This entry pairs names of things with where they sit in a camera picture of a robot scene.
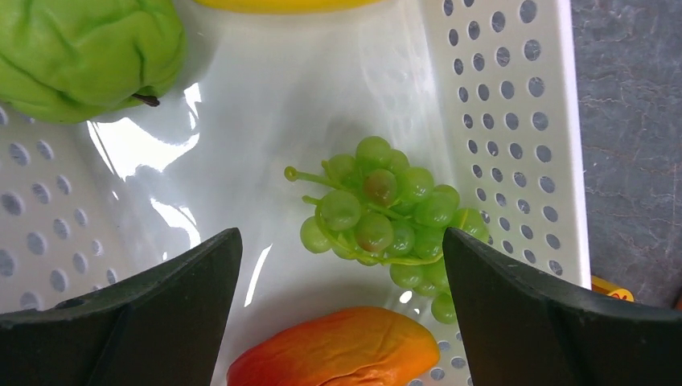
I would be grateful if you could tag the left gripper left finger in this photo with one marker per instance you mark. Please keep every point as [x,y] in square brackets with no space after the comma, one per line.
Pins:
[163,326]

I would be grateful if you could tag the green toy pepper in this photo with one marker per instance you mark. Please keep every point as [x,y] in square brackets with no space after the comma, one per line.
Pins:
[69,61]

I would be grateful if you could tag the yellow toy mango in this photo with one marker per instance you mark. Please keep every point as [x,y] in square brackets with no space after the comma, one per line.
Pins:
[284,6]

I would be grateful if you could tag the white perforated plastic basket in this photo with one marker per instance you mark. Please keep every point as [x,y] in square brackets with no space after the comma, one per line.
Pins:
[481,93]

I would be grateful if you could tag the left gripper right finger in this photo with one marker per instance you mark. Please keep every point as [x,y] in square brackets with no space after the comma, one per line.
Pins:
[522,326]

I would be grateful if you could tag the yellow butterfly toy block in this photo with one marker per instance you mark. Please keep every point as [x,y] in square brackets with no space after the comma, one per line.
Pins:
[610,289]

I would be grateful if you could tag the green toy grapes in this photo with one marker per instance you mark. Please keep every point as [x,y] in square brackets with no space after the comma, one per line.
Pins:
[382,210]

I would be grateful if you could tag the red orange toy chili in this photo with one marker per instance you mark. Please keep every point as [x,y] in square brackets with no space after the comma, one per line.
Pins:
[363,345]

